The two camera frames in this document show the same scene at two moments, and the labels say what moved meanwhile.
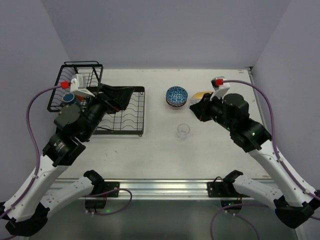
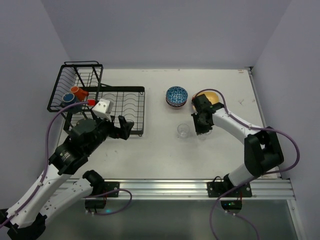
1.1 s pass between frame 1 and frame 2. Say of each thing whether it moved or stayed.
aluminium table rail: stayed
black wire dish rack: stayed
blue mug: stayed
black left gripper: moved
